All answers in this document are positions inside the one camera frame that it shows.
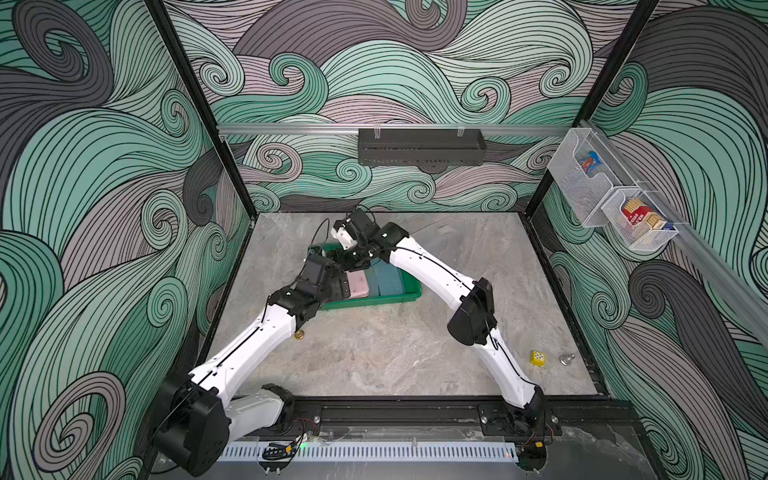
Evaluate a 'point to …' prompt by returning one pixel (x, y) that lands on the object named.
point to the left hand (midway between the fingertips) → (332, 278)
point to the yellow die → (538, 358)
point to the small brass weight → (299, 335)
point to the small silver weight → (565, 359)
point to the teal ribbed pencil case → (384, 279)
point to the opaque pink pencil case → (358, 284)
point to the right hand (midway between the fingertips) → (340, 265)
